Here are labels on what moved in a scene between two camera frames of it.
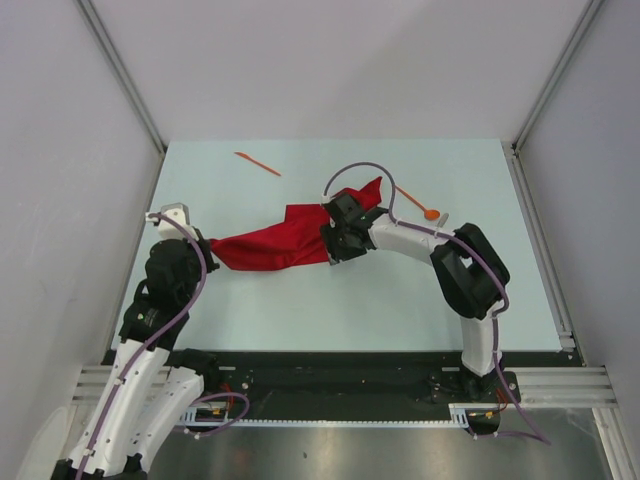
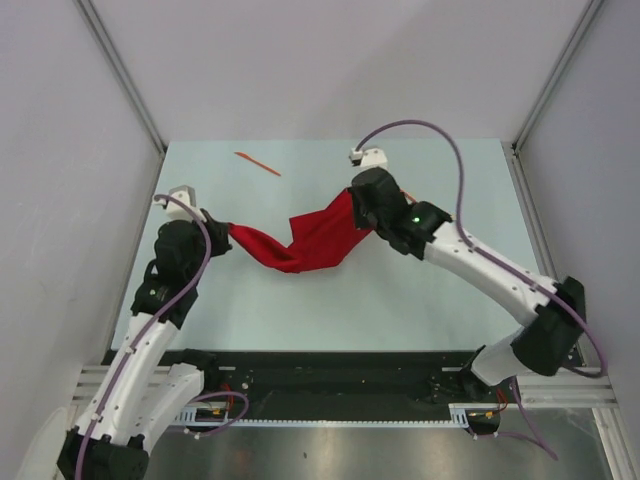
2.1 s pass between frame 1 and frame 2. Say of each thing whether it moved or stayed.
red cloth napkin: moved
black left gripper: moved
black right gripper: moved
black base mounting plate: stayed
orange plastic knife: stayed
